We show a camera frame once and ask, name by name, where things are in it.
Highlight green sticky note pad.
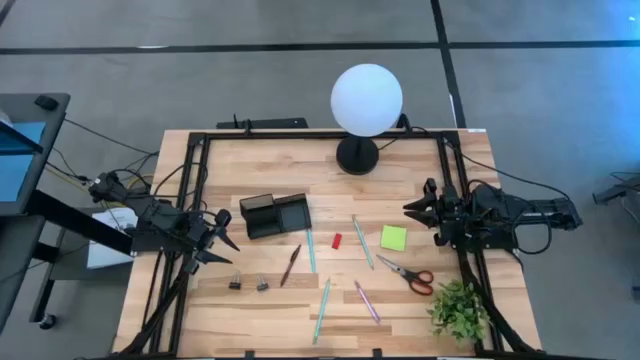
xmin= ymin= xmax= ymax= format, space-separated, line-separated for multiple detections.
xmin=380 ymin=224 xmax=409 ymax=253

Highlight red handled scissors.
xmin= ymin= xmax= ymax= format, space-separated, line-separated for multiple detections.
xmin=375 ymin=253 xmax=435 ymax=297

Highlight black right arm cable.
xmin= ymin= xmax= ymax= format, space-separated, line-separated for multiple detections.
xmin=442 ymin=137 xmax=572 ymax=201

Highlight black power strip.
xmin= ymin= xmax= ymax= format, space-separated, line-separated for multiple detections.
xmin=215 ymin=113 xmax=310 ymax=130

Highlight black computer mouse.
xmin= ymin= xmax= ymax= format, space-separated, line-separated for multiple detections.
xmin=33 ymin=94 xmax=60 ymax=112

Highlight white paper sheet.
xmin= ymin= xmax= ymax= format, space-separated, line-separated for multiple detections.
xmin=87 ymin=207 xmax=139 ymax=270

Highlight black rolling stand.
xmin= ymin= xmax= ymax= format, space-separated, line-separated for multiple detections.
xmin=27 ymin=189 xmax=135 ymax=331

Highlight teal pencil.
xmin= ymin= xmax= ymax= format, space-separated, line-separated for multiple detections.
xmin=351 ymin=214 xmax=376 ymax=271
xmin=312 ymin=277 xmax=332 ymax=346
xmin=306 ymin=228 xmax=317 ymax=274

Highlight small green artificial plant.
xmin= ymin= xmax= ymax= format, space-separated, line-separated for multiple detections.
xmin=426 ymin=279 xmax=491 ymax=344

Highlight black mesh desk organizer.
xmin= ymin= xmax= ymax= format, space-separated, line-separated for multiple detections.
xmin=238 ymin=192 xmax=313 ymax=241

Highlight brown pen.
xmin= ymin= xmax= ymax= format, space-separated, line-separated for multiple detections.
xmin=279 ymin=243 xmax=303 ymax=288

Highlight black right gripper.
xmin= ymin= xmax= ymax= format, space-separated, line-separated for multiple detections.
xmin=402 ymin=178 xmax=469 ymax=248

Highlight yellow cable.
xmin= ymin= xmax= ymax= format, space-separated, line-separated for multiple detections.
xmin=43 ymin=164 xmax=154 ymax=207

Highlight white globe lamp black base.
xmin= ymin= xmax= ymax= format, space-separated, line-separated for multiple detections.
xmin=329 ymin=62 xmax=405 ymax=177

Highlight grey side desk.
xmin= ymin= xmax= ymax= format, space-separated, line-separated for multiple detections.
xmin=0 ymin=92 xmax=72 ymax=217

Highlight grey side table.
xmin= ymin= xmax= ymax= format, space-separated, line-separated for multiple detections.
xmin=0 ymin=214 xmax=47 ymax=334

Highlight purple translucent pen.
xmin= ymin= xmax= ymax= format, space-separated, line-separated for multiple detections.
xmin=353 ymin=279 xmax=382 ymax=325

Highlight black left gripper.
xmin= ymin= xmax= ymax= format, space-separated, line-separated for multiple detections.
xmin=173 ymin=208 xmax=241 ymax=275

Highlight black floor stand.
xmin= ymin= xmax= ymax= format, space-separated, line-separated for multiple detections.
xmin=592 ymin=172 xmax=640 ymax=206

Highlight blue screen monitor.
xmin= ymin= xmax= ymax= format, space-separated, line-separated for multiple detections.
xmin=0 ymin=119 xmax=47 ymax=204

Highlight black aluminium table frame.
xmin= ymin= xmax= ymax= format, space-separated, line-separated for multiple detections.
xmin=112 ymin=128 xmax=544 ymax=360

